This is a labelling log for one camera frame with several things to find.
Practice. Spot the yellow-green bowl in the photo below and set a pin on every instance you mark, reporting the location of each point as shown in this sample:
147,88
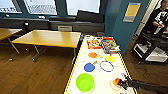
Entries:
85,82

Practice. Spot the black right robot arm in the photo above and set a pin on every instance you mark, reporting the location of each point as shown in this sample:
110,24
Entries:
150,86

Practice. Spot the yellow gaming table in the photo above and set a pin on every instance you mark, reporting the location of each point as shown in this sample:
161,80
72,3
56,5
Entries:
100,75

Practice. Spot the clear round plate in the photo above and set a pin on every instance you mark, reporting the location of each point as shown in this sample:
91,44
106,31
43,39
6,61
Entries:
111,88

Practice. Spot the yellow round plate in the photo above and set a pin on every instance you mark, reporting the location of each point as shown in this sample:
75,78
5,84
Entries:
110,59

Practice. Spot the blue round plate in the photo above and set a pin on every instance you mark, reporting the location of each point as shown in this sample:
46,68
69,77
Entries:
89,67

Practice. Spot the orange round plate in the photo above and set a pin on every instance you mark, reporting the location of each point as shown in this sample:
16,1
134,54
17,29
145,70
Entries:
92,55

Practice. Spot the black wheeled cart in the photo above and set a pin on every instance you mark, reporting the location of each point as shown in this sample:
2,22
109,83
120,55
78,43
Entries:
151,46

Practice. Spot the red yellow game box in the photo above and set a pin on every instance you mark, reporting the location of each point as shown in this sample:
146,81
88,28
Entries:
94,43

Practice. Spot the person in black shirt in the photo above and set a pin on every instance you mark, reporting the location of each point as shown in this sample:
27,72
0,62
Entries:
157,20

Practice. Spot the dark bench sofa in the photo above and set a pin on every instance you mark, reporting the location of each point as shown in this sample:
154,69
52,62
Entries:
90,16

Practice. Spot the bright rounded window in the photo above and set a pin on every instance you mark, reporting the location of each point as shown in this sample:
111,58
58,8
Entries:
40,6
8,5
82,6

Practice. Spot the long light wooden table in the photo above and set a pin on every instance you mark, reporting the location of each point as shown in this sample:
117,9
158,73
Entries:
46,38
6,33

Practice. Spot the yellow framed wall notice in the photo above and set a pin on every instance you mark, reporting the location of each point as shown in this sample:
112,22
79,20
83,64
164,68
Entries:
131,11

